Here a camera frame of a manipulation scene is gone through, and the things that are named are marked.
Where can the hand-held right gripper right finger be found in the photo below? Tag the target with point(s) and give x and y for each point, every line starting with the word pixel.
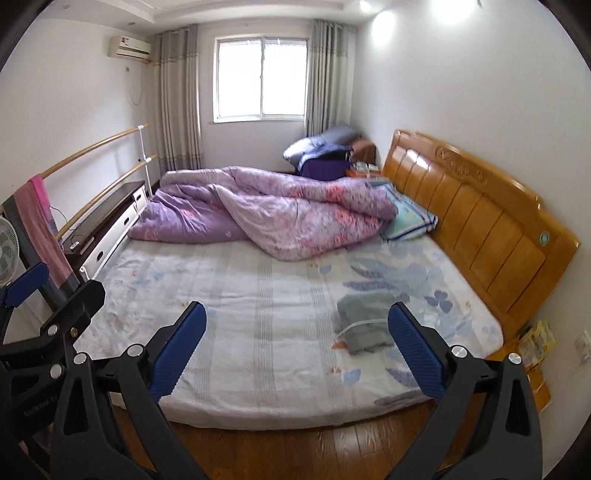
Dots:
pixel 415 353

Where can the white bar post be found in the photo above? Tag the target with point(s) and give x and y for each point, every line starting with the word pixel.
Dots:
pixel 141 143

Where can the teal pillow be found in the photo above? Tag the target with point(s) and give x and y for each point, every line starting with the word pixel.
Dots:
pixel 408 217

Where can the white standing fan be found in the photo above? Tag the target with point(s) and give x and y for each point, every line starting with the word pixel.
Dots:
pixel 7 249

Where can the white air conditioner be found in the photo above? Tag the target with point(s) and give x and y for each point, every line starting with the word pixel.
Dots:
pixel 129 47

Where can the ceiling spotlight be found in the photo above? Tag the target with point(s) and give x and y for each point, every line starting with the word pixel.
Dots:
pixel 364 5

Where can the grey striped curtain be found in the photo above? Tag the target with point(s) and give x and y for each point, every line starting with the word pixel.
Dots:
pixel 178 101
pixel 330 78

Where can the grey striped towel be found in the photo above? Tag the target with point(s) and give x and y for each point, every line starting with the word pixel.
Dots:
pixel 24 221

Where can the yellow packet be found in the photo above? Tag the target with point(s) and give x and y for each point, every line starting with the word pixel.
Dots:
pixel 540 341

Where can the white wall socket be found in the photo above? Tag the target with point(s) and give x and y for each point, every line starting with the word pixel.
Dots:
pixel 581 346

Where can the black set-top box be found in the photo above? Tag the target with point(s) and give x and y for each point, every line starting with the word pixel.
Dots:
pixel 76 247

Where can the grey hoodie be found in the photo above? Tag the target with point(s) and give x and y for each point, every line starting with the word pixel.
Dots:
pixel 364 309

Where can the wooden headboard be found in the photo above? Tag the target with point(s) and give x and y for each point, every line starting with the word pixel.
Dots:
pixel 485 221

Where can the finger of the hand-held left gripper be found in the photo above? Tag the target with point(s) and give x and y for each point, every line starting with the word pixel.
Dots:
pixel 25 286
pixel 81 300

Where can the purple floral quilt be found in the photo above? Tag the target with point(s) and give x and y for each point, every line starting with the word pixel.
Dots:
pixel 277 212

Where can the wooden wall bar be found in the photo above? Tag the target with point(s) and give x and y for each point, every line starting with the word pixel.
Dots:
pixel 124 176
pixel 111 136

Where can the dark top white cabinet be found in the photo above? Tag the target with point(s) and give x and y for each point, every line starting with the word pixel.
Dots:
pixel 115 203

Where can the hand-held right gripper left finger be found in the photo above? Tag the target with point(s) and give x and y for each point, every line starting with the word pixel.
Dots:
pixel 180 353

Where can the pink towel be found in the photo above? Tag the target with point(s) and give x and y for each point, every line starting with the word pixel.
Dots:
pixel 44 221

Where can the wooden nightstand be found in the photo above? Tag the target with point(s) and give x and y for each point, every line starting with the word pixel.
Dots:
pixel 538 387
pixel 364 171

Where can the window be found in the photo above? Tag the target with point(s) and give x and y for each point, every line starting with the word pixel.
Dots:
pixel 240 78

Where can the floral bed sheet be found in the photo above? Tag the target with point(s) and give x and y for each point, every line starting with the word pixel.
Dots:
pixel 258 323

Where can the dark purple blanket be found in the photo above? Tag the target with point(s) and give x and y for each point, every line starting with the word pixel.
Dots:
pixel 323 168

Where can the brown cabinet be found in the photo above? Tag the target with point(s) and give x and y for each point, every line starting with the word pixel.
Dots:
pixel 365 147

